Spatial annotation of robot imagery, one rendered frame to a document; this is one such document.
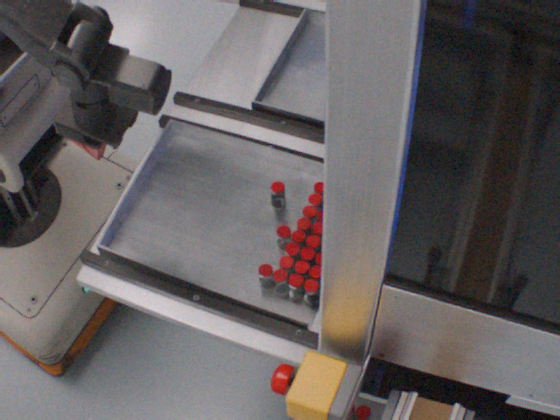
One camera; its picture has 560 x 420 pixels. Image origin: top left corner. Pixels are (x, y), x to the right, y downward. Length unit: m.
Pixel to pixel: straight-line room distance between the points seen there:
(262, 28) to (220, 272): 0.53
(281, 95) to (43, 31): 0.64
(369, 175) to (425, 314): 0.22
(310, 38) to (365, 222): 0.80
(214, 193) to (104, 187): 0.84
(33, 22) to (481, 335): 0.58
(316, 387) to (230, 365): 1.14
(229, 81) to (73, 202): 0.78
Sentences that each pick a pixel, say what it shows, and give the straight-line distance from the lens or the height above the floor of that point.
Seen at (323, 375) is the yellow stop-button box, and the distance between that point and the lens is 0.89.
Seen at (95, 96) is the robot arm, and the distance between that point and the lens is 0.89.
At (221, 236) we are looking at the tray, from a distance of 1.16.
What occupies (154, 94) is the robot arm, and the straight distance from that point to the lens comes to 0.84.
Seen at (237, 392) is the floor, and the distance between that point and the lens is 1.99.
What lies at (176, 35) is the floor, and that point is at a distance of 2.77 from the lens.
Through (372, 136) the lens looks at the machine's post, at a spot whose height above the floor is 1.42.
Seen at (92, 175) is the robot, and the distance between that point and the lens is 2.05.
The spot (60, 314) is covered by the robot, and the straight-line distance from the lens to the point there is 1.87.
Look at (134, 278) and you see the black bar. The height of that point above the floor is 0.90.
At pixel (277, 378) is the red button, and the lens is 0.91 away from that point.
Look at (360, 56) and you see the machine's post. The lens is 0.51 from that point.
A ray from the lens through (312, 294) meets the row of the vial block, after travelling 1.06.
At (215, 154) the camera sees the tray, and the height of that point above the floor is 0.88.
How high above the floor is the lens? 1.87
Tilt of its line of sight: 57 degrees down
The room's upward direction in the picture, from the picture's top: 3 degrees counter-clockwise
